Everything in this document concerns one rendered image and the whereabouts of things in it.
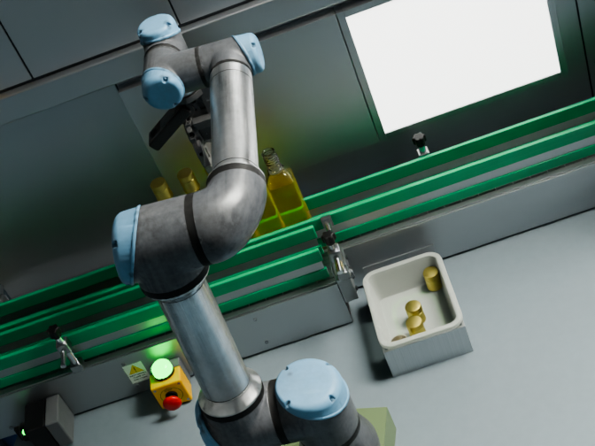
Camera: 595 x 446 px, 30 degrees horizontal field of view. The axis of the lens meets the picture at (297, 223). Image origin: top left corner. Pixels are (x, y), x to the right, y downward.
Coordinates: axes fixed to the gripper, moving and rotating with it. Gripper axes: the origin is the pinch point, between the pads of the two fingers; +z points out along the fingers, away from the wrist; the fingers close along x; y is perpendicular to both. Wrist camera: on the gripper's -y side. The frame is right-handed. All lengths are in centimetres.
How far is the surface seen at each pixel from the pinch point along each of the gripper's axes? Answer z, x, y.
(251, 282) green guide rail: 21.3, -13.5, -0.2
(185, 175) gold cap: -0.9, -0.8, -5.4
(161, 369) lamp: 30.1, -20.5, -24.3
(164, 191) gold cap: 0.8, -1.3, -10.8
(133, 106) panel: -12.4, 12.2, -11.7
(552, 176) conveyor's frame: 28, -5, 66
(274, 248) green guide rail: 20.7, -6.0, 5.7
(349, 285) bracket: 29.2, -15.1, 18.4
